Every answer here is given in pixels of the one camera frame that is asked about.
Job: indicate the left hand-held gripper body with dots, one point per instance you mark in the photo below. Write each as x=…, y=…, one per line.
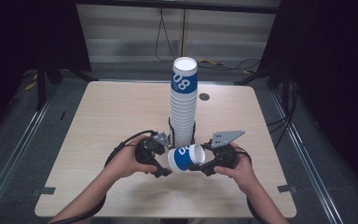
x=150, y=149

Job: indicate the grey round table grommet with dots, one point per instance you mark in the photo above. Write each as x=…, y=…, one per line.
x=204, y=96

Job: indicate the person's left hand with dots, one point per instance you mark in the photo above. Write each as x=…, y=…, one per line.
x=126, y=161

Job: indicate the person's right hand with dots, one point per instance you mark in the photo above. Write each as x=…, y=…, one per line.
x=240, y=172

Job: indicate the metal floor rail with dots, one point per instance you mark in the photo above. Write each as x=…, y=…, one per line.
x=12, y=149
x=304, y=155

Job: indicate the blue banded paper cup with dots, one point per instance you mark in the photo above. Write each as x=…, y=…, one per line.
x=185, y=158

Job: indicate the stack of white paper cups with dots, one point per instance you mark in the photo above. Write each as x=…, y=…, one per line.
x=184, y=102

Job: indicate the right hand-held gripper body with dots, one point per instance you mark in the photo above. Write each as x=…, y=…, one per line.
x=223, y=149

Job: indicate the black stand leg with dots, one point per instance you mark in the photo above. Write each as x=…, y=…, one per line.
x=42, y=87
x=254, y=76

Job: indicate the grey tape strip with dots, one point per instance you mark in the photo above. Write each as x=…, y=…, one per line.
x=286, y=188
x=46, y=190

